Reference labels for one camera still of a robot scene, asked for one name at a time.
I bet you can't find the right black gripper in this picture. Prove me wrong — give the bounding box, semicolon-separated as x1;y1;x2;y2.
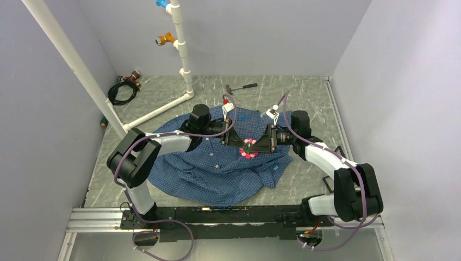
248;123;297;152

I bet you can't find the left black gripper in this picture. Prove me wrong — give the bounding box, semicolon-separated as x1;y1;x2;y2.
200;119;248;150

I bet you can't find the pink flower brooch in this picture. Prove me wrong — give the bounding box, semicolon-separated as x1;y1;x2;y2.
239;138;259;159

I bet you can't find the blue checkered shirt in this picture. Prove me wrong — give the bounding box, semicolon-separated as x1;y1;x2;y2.
147;105;298;207

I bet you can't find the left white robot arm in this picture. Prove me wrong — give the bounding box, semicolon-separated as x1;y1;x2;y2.
107;103;243;228

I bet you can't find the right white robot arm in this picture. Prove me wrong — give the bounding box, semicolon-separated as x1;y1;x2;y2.
243;110;384;226

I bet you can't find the green orange screwdriver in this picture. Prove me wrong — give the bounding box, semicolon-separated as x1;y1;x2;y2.
100;117;108;128

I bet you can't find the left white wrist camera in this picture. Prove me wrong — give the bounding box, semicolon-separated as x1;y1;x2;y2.
222;102;235;120

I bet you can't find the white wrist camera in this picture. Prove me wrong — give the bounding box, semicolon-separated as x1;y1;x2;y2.
264;104;279;126
222;102;235;120

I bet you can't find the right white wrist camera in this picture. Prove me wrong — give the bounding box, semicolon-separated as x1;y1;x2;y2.
264;104;279;126

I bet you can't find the black handled hammer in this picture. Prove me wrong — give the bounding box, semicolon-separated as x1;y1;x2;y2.
225;83;258;95

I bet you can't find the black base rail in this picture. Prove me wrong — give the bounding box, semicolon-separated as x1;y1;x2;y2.
120;205;332;243

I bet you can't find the orange hose nozzle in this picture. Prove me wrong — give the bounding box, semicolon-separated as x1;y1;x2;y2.
155;32;176;46

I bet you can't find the coiled black hose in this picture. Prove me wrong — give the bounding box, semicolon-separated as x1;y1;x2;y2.
107;81;139;107

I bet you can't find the white PVC pipe frame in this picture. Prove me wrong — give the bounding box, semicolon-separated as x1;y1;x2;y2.
22;0;195;138

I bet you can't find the blue hose nozzle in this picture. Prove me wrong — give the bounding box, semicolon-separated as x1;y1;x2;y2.
155;0;169;9

